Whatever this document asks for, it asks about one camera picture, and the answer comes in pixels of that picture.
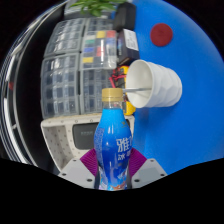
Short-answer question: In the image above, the white faceted cup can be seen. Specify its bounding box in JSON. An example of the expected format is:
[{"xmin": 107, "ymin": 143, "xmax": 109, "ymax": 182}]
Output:
[{"xmin": 125, "ymin": 59, "xmax": 183, "ymax": 109}]

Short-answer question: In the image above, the black box with white label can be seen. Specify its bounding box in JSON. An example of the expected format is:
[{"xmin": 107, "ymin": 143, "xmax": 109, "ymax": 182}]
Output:
[{"xmin": 116, "ymin": 28, "xmax": 140, "ymax": 66}]

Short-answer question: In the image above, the thin grey stirring stick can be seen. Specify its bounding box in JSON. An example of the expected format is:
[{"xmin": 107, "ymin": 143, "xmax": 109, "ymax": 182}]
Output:
[{"xmin": 122, "ymin": 87, "xmax": 153, "ymax": 93}]

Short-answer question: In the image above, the flat round red coaster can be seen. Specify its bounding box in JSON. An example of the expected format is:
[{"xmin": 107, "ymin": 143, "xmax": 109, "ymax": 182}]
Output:
[{"xmin": 149, "ymin": 22, "xmax": 174, "ymax": 48}]

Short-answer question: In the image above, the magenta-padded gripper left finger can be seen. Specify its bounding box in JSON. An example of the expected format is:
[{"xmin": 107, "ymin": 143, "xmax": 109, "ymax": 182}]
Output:
[{"xmin": 57, "ymin": 148, "xmax": 100, "ymax": 190}]

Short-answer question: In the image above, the yellow multimeter with red leads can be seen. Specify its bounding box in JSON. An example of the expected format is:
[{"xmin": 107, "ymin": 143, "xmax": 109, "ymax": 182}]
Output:
[{"xmin": 109, "ymin": 64, "xmax": 137, "ymax": 117}]

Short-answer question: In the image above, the clear parts organizer box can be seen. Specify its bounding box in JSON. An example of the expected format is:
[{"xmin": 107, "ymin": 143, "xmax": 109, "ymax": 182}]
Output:
[{"xmin": 80, "ymin": 29, "xmax": 118, "ymax": 70}]

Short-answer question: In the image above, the grey small-parts drawer cabinet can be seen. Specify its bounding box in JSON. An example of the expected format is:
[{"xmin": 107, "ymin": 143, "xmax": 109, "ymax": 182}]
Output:
[
  {"xmin": 40, "ymin": 54, "xmax": 82, "ymax": 119},
  {"xmin": 43, "ymin": 18, "xmax": 86, "ymax": 59},
  {"xmin": 81, "ymin": 17, "xmax": 118, "ymax": 34},
  {"xmin": 79, "ymin": 68, "xmax": 116, "ymax": 115}
]

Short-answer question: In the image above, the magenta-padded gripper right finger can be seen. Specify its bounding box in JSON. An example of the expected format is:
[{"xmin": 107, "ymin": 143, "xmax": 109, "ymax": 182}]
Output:
[{"xmin": 125, "ymin": 148, "xmax": 168, "ymax": 190}]

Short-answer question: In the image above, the green leafy potted plant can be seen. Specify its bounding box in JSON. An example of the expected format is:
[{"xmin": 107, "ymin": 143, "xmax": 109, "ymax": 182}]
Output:
[{"xmin": 68, "ymin": 0, "xmax": 129, "ymax": 18}]

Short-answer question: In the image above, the blue drink bottle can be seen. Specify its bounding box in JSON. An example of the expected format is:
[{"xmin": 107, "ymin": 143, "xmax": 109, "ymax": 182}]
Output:
[{"xmin": 93, "ymin": 87, "xmax": 134, "ymax": 192}]

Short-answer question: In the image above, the black zip case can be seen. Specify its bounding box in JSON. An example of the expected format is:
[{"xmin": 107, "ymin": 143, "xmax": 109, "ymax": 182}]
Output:
[{"xmin": 72, "ymin": 122, "xmax": 101, "ymax": 150}]

